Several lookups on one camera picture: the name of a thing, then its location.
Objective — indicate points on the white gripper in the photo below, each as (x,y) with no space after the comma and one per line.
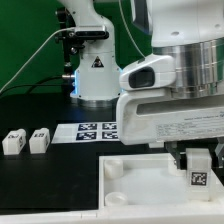
(151,116)

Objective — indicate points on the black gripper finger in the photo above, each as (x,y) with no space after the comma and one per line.
(219,151)

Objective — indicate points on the white square tabletop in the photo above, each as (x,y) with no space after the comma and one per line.
(146,180)

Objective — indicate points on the white marker sheet with tags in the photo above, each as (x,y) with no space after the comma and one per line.
(85,132)

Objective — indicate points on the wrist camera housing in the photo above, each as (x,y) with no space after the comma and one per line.
(154,71)

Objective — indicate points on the black camera on mount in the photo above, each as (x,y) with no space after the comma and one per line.
(89,32)

